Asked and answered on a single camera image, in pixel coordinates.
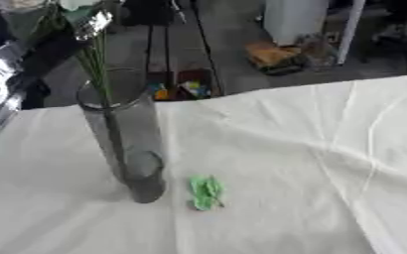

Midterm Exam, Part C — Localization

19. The white flower with green stem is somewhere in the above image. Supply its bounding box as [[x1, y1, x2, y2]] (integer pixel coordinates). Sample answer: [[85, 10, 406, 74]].
[[56, 0, 131, 182]]

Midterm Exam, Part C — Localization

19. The clear glass cylinder vase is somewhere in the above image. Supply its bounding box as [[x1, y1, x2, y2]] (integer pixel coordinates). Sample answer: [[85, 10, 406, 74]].
[[74, 66, 169, 204]]

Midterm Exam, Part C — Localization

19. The bin of colourful toys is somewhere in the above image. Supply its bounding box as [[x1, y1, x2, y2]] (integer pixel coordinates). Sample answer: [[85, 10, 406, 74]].
[[146, 67, 216, 101]]

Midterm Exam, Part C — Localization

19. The green leaf piece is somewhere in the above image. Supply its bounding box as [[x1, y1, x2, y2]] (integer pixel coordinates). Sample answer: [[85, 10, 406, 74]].
[[186, 174, 226, 212]]

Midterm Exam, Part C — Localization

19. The black tripod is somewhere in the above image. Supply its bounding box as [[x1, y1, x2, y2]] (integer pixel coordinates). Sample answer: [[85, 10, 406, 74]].
[[144, 0, 224, 97]]

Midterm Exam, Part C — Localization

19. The brown bag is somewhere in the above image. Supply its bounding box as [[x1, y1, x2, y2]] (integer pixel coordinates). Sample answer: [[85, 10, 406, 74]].
[[245, 41, 308, 76]]

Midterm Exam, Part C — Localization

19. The white cabinet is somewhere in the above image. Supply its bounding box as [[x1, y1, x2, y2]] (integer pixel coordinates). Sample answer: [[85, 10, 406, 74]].
[[262, 0, 331, 47]]

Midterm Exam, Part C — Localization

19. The white pole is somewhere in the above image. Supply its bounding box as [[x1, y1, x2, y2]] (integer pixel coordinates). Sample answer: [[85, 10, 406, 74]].
[[336, 0, 369, 65]]

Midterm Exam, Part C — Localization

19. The dark chair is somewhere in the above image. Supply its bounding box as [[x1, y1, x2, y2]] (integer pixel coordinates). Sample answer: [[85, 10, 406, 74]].
[[357, 0, 407, 74]]

